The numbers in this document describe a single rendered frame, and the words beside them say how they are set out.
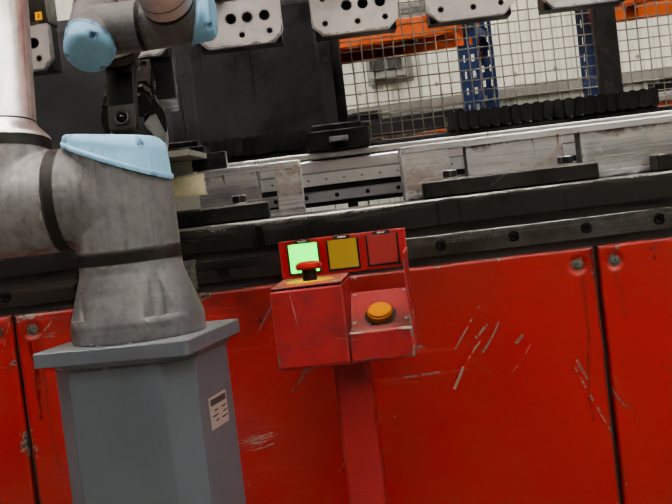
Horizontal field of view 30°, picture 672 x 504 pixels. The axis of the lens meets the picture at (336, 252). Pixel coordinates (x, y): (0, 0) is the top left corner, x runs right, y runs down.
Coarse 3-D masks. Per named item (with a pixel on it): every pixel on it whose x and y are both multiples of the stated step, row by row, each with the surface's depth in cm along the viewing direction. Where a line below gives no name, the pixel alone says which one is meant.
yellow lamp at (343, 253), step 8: (336, 240) 195; (344, 240) 195; (352, 240) 195; (328, 248) 195; (336, 248) 195; (344, 248) 195; (352, 248) 195; (336, 256) 195; (344, 256) 195; (352, 256) 195; (336, 264) 195; (344, 264) 195; (352, 264) 195
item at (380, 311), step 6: (372, 306) 187; (378, 306) 187; (384, 306) 187; (390, 306) 187; (372, 312) 186; (378, 312) 186; (384, 312) 186; (390, 312) 186; (372, 318) 186; (378, 318) 185; (384, 318) 185; (390, 318) 186
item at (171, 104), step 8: (144, 64) 219; (152, 64) 219; (160, 64) 219; (168, 64) 219; (160, 72) 219; (168, 72) 219; (160, 80) 220; (168, 80) 220; (160, 88) 220; (168, 88) 220; (176, 88) 221; (160, 96) 220; (168, 96) 220; (176, 96) 220; (168, 104) 221; (176, 104) 221
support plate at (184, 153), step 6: (174, 150) 193; (180, 150) 193; (186, 150) 193; (192, 150) 198; (174, 156) 193; (180, 156) 195; (186, 156) 198; (192, 156) 201; (198, 156) 206; (204, 156) 216; (174, 162) 219
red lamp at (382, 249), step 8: (368, 240) 194; (376, 240) 194; (384, 240) 194; (392, 240) 194; (368, 248) 195; (376, 248) 194; (384, 248) 194; (392, 248) 194; (376, 256) 195; (384, 256) 194; (392, 256) 194
